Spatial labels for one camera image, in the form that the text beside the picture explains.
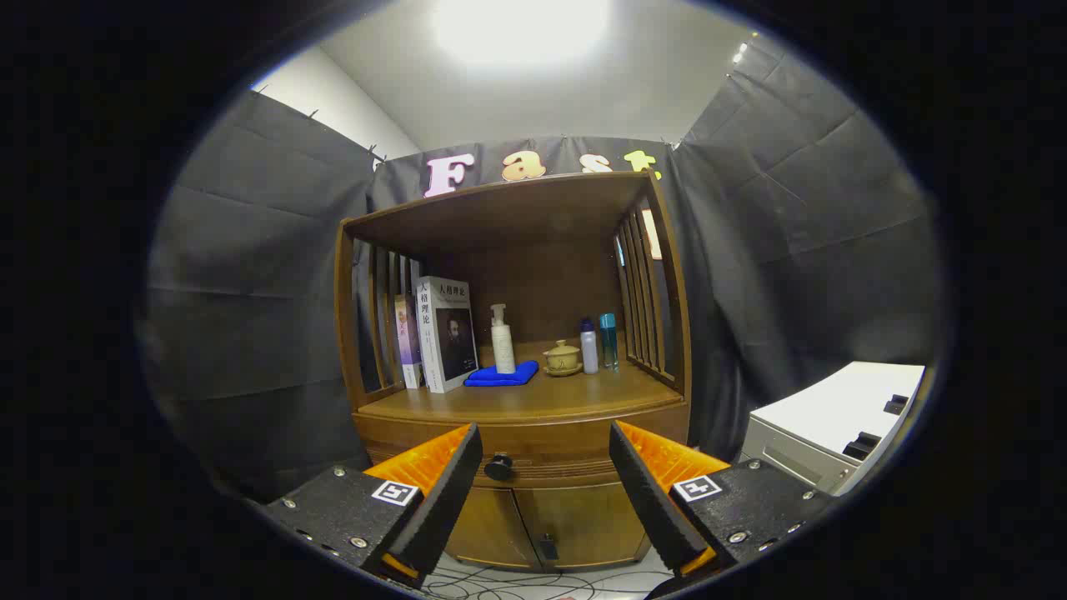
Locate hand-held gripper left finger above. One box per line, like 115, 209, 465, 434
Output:
263, 422, 484, 590

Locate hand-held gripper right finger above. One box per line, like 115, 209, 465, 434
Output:
609, 421, 836, 588

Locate wooden drawer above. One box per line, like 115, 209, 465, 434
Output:
354, 398, 691, 493

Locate wooden cabinet door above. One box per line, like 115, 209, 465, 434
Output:
446, 486, 539, 570
513, 483, 651, 570

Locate wooden countertop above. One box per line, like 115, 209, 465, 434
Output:
358, 362, 686, 424

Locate white drawer unit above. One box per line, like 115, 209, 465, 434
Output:
740, 361, 928, 498

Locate wooden cabinet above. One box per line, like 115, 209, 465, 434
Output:
333, 169, 693, 572

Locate blue folded cloth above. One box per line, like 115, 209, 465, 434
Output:
463, 360, 540, 388

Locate yellow lidded teacup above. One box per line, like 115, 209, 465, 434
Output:
543, 339, 584, 378

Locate purple book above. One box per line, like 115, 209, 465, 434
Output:
394, 293, 424, 390

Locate white pump bottle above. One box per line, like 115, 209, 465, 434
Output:
490, 303, 517, 375

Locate white book with portrait cover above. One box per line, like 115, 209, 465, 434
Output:
417, 276, 479, 394

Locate black floor cables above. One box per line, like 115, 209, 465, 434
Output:
421, 558, 668, 600

